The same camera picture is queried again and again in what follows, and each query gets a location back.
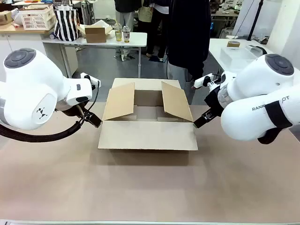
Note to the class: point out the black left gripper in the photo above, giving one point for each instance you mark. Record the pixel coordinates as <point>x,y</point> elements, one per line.
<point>70,111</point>

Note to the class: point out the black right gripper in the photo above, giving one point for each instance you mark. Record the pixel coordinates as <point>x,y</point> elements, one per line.
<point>214,100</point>

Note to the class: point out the brown cardboard packing box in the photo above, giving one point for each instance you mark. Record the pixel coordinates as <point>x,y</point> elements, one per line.
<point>147,136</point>

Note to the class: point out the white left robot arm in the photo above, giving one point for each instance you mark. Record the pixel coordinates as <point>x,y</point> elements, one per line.
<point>28,89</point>

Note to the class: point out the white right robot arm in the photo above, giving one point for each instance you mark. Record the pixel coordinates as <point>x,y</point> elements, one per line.
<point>260,93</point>

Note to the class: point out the small open cardboard box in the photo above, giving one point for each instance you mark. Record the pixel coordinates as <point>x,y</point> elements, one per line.
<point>96,34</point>

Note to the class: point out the cardboard box on cabinet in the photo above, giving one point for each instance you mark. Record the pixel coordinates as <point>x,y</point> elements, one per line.
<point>5,17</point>

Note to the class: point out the white side table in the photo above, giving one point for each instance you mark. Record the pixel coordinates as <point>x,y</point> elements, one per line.
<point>215,49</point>

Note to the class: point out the clear plastic container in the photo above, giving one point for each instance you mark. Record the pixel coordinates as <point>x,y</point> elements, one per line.
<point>236,57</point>

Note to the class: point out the brown packing tape roll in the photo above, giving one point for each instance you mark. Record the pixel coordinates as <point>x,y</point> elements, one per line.
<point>233,44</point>

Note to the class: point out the person in dark sweatshirt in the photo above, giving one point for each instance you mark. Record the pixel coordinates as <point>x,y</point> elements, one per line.
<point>187,35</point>

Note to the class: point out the plastic cup with yellow drink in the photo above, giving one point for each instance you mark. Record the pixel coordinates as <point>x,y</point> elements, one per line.
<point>118,34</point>

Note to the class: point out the plastic cup with dark label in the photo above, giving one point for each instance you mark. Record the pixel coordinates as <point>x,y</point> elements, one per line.
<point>126,36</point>

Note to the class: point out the white background table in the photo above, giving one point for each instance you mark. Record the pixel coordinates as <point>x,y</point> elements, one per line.
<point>138,38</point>

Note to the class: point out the black white striped bag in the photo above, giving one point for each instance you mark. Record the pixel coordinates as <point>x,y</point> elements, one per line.
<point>66,24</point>

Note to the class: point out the bystander in black trousers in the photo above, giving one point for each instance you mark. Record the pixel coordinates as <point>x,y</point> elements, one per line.
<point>154,28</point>

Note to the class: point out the bystander in grey trousers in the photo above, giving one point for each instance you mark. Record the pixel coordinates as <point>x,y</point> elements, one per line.
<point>124,14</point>

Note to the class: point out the white cabinet with wooden top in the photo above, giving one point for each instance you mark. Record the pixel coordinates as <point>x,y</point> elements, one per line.
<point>23,39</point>

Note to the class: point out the black stand pole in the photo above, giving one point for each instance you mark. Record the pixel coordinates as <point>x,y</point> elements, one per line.
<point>254,18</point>

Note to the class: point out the white plastic crate basket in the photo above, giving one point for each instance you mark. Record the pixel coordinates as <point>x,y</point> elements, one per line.
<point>37,20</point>

